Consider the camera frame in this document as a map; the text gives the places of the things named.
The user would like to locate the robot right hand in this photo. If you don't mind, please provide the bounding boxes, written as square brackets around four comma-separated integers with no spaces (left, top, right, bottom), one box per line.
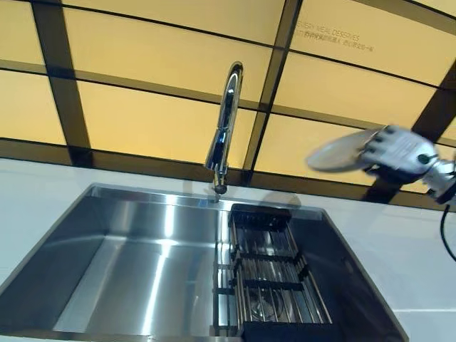
[358,124,441,182]

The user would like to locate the cream round plate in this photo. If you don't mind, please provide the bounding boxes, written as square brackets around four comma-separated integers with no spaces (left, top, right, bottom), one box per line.
[306,126,390,172]

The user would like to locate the stainless steel sink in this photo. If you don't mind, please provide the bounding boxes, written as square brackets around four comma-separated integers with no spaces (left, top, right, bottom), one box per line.
[0,182,411,342]

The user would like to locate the black steel sink drying rack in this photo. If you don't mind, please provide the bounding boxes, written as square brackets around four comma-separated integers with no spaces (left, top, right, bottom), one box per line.
[212,202,335,342]

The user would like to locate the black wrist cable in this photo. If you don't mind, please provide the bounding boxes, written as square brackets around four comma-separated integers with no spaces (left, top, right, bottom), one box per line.
[439,202,456,261]

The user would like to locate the chrome gooseneck faucet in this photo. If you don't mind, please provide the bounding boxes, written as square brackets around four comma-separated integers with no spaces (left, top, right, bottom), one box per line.
[203,61,247,196]

